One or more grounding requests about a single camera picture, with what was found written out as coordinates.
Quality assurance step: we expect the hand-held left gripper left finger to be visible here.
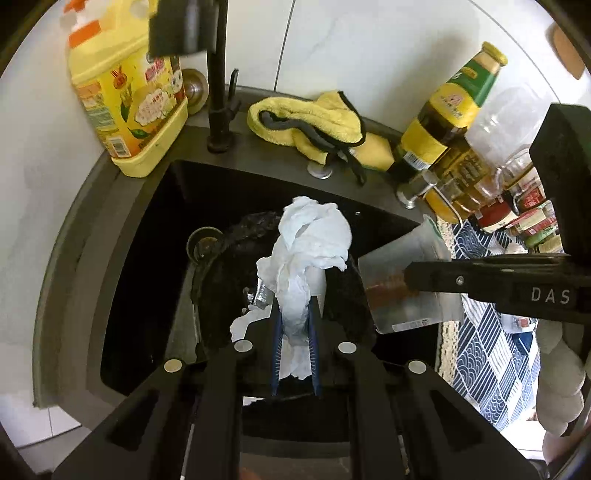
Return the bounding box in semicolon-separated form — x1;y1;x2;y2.
51;299;284;480

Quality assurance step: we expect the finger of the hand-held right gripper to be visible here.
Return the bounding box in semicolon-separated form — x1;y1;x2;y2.
403;256;514;308

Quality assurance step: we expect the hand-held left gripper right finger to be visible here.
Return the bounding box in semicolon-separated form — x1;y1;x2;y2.
309;298;548;480

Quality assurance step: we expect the labelled clear plastic cup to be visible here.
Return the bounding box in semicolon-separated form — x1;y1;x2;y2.
357;215;464;335

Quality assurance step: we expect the large white tissue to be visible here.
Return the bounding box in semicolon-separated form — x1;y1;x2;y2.
256;196;355;382

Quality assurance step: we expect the person's right hand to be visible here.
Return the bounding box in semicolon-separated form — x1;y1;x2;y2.
534;318;590;437

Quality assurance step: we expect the black cap red label bottle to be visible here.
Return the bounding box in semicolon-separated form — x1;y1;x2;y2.
508;182;560;232

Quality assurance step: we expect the blue patterned tablecloth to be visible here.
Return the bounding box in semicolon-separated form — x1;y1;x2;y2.
436;217;556;433

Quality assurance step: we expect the clear jug of amber oil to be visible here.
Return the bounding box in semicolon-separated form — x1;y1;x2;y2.
424;87;549;225

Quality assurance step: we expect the metal soap pump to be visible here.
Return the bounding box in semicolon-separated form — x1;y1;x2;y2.
396;168;445;212

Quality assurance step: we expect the metal sink drain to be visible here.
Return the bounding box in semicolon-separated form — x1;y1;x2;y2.
185;226;225;262

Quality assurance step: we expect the wooden spatula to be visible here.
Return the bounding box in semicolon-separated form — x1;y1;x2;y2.
551;23;591;80

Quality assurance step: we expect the green cap yellow label bottle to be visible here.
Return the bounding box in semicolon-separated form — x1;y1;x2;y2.
385;41;508;184

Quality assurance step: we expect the black kitchen sink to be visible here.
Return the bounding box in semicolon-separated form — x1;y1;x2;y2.
33;88;445;418

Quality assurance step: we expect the yellow cleaning cloth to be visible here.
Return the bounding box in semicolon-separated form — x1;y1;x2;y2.
246;89;396;186

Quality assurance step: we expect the black faucet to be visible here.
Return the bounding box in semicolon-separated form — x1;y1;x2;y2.
148;0;242;154

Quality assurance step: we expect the yellow oil jug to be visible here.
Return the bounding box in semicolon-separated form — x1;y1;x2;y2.
64;0;189;179

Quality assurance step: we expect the round metal wall fitting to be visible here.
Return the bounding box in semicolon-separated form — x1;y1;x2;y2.
182;68;210;114

